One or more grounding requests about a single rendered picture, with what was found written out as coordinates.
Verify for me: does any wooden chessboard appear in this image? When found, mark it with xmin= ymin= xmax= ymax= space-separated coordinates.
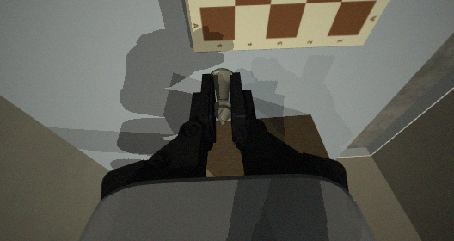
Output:
xmin=185 ymin=0 xmax=390 ymax=52

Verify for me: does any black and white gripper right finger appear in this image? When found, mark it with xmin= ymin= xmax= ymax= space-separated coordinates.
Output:
xmin=230 ymin=72 xmax=349 ymax=192

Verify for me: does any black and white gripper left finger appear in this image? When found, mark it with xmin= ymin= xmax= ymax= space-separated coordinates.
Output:
xmin=101 ymin=74 xmax=216 ymax=200

